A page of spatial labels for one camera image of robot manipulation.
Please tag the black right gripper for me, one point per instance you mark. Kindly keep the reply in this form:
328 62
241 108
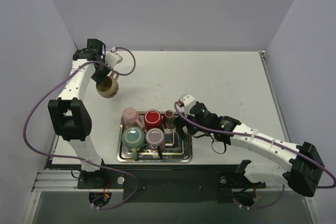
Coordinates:
185 123

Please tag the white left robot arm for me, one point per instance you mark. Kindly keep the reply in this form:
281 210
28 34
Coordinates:
69 116

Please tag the shiny steel tray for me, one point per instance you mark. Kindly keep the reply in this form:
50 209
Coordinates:
176 149

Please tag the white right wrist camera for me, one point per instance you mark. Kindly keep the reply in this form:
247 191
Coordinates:
186 102

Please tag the beige round mug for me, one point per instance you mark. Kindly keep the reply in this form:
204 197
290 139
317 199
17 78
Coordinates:
109 86

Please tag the brown glazed mug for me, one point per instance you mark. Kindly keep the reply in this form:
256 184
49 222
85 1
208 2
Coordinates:
168 119

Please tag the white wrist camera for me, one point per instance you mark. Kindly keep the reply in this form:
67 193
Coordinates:
112 58
186 102

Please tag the red mug black handle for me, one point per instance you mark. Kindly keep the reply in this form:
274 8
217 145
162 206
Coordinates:
152 119

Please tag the aluminium frame rail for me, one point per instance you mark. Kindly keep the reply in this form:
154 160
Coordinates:
229 83

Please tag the teal glazed mug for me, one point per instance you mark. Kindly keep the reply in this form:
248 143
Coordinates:
133 138

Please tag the lilac mug black handle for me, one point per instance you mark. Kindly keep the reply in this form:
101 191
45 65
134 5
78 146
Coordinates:
155 140

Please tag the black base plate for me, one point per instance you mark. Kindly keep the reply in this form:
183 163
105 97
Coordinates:
166 183

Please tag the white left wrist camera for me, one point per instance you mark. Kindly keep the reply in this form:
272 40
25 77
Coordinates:
112 58

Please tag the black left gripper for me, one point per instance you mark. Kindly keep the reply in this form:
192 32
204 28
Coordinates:
101 73

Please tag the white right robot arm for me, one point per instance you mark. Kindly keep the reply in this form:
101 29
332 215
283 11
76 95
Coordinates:
299 166

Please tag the pink faceted mug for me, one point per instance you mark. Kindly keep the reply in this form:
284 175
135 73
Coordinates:
132 118

